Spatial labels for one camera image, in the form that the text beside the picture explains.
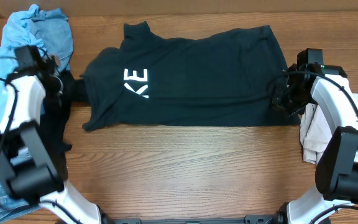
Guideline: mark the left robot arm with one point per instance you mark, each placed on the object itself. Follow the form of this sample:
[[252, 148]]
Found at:
[[32, 164]]

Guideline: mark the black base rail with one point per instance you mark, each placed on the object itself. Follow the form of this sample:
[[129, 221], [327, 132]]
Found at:
[[248, 219]]

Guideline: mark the black t-shirt white letters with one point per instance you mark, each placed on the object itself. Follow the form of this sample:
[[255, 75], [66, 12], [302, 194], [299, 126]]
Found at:
[[221, 80]]

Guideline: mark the folded white shirt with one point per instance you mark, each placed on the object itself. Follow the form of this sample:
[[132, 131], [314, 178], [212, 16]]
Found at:
[[319, 133]]

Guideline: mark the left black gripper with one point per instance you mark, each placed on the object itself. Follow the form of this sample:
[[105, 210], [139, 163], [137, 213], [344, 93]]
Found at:
[[52, 100]]

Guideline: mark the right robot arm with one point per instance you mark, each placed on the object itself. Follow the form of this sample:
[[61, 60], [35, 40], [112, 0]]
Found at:
[[310, 80]]

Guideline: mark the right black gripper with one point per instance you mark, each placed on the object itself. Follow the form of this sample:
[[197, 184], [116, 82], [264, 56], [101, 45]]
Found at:
[[285, 96]]

